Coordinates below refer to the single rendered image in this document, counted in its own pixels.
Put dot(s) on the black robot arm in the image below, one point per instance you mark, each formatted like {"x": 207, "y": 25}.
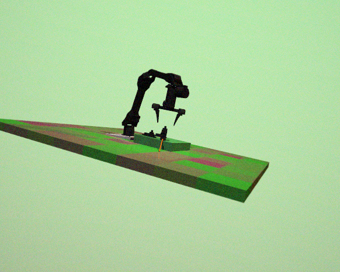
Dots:
{"x": 175, "y": 89}

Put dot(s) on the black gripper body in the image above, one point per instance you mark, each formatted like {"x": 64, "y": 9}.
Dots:
{"x": 169, "y": 103}

